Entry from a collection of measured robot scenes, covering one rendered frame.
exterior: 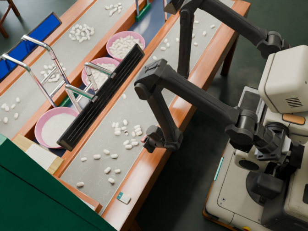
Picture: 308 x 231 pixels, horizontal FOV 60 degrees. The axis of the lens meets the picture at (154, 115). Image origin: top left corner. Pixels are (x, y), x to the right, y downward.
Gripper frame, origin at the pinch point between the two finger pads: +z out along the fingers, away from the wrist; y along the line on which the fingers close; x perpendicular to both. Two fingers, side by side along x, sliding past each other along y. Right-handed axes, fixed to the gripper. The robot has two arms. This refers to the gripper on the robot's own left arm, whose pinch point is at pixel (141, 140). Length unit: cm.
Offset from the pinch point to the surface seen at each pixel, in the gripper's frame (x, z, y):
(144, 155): 6.3, 0.6, 4.6
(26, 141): -35, 46, 29
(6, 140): -62, -76, 44
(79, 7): -64, 80, -78
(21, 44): -71, 38, -8
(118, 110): -10.7, 23.6, -13.6
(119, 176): 4.3, 6.9, 20.1
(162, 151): 11.2, -5.1, -2.0
